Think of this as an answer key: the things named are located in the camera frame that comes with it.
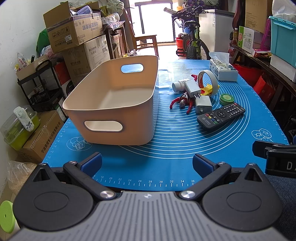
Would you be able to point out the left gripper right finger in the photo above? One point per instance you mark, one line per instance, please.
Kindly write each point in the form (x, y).
(212, 174)

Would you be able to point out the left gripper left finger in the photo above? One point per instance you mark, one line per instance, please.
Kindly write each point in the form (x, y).
(82, 172)

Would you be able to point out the black tv remote control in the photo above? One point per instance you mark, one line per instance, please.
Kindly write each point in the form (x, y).
(218, 117)

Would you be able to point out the white charger adapter front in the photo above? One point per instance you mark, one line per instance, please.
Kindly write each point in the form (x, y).
(203, 104)

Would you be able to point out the white charger adapter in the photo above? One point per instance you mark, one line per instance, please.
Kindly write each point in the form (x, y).
(203, 104)
(192, 88)

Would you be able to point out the beige plastic storage bin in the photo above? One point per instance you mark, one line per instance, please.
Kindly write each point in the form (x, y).
(117, 103)

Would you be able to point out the green round tin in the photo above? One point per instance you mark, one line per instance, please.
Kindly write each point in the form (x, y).
(226, 99)

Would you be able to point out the red ultraman action figure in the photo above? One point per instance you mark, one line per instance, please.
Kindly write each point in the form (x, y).
(183, 101)

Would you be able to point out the yellow red toy tool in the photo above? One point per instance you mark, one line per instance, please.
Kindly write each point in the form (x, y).
(208, 85)

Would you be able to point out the white pill bottle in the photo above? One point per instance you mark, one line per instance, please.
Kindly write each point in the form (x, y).
(179, 86)

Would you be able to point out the white tape roll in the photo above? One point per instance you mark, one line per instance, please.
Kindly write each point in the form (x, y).
(206, 90)

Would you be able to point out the floor cardboard box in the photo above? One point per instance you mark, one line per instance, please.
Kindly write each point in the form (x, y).
(38, 144)

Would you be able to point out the blue silicone baking mat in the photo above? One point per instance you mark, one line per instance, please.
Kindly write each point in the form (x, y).
(165, 163)

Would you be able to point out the bag of grain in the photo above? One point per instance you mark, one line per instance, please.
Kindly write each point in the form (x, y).
(18, 173)

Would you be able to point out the dark wooden side table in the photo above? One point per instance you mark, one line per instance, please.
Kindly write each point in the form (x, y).
(272, 86)

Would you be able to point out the green lidded container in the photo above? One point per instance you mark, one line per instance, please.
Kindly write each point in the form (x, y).
(14, 133)

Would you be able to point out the lime green stool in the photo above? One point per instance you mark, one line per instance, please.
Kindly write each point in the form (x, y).
(7, 218)

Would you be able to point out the black metal shelf cart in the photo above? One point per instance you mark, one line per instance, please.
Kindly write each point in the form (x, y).
(40, 85)

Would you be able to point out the white floral tissue box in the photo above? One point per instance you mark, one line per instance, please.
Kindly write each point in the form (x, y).
(221, 68)

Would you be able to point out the large lower cardboard box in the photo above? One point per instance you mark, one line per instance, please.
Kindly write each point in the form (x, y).
(81, 60)

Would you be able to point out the teal plastic crate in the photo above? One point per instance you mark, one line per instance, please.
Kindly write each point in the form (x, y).
(283, 43)

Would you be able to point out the green white carton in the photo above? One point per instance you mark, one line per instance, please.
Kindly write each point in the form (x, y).
(246, 39)

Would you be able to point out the green black bicycle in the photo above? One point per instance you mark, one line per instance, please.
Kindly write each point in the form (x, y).
(195, 48)

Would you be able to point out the red bucket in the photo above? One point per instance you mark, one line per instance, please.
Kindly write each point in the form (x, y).
(179, 43)

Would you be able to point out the wooden chair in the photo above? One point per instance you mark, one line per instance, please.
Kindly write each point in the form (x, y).
(141, 41)

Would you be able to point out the open top cardboard box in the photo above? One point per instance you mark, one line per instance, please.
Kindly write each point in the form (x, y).
(66, 29)

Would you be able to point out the tall brown cardboard box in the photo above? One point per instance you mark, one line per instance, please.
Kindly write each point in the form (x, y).
(256, 14)

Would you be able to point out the white chest freezer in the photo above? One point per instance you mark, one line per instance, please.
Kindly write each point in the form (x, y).
(215, 29)

